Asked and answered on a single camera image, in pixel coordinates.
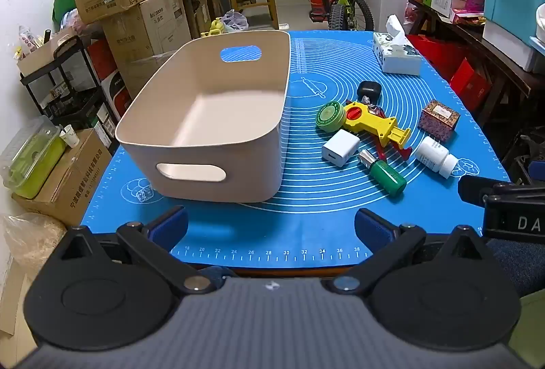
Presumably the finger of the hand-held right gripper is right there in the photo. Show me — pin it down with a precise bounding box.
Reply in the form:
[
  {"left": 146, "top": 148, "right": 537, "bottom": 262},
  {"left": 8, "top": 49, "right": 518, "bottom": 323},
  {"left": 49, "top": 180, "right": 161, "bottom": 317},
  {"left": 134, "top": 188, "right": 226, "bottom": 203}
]
[{"left": 458, "top": 175, "right": 512, "bottom": 206}]

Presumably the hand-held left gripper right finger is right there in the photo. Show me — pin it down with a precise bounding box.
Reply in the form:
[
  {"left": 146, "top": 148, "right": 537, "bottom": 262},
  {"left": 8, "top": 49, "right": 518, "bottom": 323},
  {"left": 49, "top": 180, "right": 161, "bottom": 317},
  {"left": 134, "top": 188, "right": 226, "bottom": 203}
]
[{"left": 327, "top": 207, "right": 491, "bottom": 295}]

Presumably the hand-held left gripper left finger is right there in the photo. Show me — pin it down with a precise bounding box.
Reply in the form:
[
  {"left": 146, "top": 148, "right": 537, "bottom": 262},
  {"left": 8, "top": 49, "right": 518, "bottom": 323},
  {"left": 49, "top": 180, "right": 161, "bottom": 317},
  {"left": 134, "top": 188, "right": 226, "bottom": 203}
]
[{"left": 59, "top": 205, "right": 216, "bottom": 295}]

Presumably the green bottle with silver cap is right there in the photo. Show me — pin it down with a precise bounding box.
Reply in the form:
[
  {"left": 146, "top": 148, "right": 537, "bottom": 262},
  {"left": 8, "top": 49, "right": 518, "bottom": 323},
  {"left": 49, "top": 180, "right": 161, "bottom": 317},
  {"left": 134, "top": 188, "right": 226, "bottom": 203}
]
[{"left": 358, "top": 149, "right": 407, "bottom": 197}]

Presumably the white pill bottle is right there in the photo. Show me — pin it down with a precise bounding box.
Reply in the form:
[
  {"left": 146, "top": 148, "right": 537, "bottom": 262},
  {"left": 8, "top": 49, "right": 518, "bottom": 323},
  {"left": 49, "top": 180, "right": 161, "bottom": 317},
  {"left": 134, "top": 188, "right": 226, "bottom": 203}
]
[{"left": 414, "top": 136, "right": 460, "bottom": 179}]

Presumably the small patterned box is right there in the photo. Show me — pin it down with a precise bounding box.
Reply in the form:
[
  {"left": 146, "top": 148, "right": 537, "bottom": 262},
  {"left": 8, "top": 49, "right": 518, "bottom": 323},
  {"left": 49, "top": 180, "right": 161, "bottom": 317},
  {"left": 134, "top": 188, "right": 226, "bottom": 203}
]
[{"left": 418, "top": 100, "right": 462, "bottom": 143}]

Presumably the white charger adapter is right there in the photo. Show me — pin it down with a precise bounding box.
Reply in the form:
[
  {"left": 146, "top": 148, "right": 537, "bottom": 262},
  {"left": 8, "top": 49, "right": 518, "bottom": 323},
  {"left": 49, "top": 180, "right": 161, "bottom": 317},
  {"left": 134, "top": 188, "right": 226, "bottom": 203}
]
[{"left": 322, "top": 129, "right": 362, "bottom": 164}]

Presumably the yellow plastic toy gun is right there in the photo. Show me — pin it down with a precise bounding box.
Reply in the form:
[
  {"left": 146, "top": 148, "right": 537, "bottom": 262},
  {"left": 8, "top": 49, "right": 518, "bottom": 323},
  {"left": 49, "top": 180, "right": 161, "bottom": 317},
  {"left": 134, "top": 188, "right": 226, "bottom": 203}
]
[{"left": 344, "top": 102, "right": 411, "bottom": 148}]

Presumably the beige plastic storage bin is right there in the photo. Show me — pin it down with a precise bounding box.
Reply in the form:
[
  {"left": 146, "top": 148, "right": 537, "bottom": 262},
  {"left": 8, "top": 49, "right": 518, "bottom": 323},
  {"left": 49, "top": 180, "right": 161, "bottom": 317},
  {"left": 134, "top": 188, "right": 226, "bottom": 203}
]
[{"left": 115, "top": 29, "right": 291, "bottom": 203}]

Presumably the green round tin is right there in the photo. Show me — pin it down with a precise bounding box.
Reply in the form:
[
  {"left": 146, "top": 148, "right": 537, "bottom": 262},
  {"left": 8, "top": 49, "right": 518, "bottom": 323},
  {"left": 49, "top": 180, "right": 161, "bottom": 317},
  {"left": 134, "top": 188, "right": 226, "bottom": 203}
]
[{"left": 316, "top": 102, "right": 346, "bottom": 133}]

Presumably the person's leg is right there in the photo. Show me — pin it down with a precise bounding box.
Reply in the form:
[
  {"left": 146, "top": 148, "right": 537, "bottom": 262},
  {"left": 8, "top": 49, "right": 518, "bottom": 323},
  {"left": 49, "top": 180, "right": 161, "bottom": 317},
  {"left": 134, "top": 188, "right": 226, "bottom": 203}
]
[{"left": 485, "top": 237, "right": 545, "bottom": 297}]

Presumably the black plastic crate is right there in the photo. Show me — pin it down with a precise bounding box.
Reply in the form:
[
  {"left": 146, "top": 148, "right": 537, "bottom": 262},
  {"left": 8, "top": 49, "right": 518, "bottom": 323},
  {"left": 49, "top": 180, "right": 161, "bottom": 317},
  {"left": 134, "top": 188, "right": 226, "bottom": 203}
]
[{"left": 500, "top": 128, "right": 545, "bottom": 184}]

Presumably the blue silicone baking mat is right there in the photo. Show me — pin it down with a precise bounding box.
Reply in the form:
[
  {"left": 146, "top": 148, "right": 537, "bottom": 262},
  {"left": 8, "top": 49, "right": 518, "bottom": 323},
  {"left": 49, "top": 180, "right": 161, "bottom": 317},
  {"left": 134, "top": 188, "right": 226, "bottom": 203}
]
[{"left": 80, "top": 30, "right": 512, "bottom": 270}]

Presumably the red gift box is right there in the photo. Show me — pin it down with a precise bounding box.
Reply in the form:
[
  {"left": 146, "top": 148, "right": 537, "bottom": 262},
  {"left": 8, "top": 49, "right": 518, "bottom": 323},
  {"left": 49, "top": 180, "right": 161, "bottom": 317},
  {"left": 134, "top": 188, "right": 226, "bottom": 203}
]
[{"left": 449, "top": 58, "right": 492, "bottom": 112}]

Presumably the low cardboard box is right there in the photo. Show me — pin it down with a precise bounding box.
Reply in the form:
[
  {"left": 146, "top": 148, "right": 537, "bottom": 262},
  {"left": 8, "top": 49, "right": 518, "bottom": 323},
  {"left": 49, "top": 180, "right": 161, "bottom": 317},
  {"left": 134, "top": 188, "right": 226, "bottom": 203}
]
[{"left": 12, "top": 128, "right": 113, "bottom": 227}]

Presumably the white paper cup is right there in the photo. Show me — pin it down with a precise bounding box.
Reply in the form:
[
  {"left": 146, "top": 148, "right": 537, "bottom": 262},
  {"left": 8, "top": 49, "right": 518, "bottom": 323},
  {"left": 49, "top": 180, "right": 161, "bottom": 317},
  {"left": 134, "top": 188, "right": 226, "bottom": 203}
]
[{"left": 60, "top": 124, "right": 81, "bottom": 149}]

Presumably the black earbud case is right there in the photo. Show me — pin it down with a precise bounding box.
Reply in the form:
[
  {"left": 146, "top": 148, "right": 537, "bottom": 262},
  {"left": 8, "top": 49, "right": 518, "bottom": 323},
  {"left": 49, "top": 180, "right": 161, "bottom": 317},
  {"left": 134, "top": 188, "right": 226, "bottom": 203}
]
[{"left": 357, "top": 81, "right": 382, "bottom": 103}]

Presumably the dark wooden side table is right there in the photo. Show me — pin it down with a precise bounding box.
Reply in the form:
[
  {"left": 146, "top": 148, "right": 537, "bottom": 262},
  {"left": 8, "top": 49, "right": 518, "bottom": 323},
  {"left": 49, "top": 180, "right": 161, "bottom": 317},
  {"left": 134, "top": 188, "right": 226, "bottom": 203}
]
[{"left": 406, "top": 0, "right": 545, "bottom": 131}]

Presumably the clear bag of shavings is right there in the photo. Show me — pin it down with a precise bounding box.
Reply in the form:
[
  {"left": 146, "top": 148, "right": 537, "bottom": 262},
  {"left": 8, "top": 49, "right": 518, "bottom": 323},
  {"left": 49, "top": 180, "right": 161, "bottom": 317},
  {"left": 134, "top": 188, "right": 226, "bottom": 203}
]
[{"left": 0, "top": 212, "right": 66, "bottom": 289}]

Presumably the red bag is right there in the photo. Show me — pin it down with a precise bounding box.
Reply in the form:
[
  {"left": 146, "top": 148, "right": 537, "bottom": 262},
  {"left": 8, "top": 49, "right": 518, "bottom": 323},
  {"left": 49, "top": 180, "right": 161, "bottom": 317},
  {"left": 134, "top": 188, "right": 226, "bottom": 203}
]
[{"left": 406, "top": 34, "right": 467, "bottom": 82}]

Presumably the red white appliance box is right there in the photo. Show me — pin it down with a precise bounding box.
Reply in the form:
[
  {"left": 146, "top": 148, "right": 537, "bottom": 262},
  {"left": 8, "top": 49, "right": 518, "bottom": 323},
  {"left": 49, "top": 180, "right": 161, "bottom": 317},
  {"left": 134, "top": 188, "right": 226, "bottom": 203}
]
[{"left": 87, "top": 39, "right": 133, "bottom": 127}]

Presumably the floral tissue box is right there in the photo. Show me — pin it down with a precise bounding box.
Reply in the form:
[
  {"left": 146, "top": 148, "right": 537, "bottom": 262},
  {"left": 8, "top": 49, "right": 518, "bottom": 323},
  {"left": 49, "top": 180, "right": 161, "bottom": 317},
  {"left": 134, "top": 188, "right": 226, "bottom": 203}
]
[{"left": 372, "top": 15, "right": 423, "bottom": 76}]

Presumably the green container with clear lid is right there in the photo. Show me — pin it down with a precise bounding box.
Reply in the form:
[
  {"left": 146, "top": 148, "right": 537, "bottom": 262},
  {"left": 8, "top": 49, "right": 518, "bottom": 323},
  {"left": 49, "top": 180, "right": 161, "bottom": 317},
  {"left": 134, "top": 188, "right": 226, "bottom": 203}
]
[{"left": 0, "top": 116, "right": 66, "bottom": 199}]

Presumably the white plastic storage crate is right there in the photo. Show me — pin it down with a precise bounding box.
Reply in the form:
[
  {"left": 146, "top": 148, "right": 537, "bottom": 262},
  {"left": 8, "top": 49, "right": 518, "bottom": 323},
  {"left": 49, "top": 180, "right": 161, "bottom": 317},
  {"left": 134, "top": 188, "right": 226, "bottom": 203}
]
[{"left": 482, "top": 17, "right": 545, "bottom": 74}]

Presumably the black metal rack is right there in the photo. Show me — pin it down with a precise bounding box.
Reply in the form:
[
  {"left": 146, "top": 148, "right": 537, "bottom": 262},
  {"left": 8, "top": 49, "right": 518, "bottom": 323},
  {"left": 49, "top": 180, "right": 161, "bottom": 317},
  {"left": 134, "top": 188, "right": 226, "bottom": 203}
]
[{"left": 19, "top": 36, "right": 120, "bottom": 157}]

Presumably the colourful flat packet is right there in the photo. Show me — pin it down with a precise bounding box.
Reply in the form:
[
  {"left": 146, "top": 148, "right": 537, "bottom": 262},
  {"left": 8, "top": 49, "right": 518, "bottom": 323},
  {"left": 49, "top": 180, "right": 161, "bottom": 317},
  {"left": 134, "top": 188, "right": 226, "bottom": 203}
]
[{"left": 449, "top": 7, "right": 486, "bottom": 26}]

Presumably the large closed cardboard box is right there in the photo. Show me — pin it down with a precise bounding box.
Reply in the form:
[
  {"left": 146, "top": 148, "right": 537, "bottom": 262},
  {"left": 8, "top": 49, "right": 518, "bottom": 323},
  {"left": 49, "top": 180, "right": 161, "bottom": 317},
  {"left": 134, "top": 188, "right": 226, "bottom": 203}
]
[{"left": 102, "top": 0, "right": 192, "bottom": 97}]

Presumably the shallow cardboard box with clutter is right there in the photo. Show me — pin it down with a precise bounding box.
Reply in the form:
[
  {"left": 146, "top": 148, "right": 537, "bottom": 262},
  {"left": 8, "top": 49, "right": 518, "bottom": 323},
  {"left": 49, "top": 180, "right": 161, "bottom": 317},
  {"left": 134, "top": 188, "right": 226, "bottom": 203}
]
[{"left": 16, "top": 28, "right": 86, "bottom": 76}]

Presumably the translucent plastic bag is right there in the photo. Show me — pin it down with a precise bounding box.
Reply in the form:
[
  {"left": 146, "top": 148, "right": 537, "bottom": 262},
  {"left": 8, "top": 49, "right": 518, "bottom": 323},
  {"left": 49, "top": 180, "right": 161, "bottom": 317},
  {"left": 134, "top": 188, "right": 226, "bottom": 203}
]
[{"left": 219, "top": 9, "right": 250, "bottom": 33}]

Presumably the green sack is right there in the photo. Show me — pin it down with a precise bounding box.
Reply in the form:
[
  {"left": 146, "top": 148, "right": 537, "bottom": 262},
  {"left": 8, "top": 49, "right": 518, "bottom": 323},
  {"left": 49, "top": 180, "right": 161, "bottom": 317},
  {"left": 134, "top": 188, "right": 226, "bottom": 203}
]
[{"left": 52, "top": 0, "right": 79, "bottom": 29}]

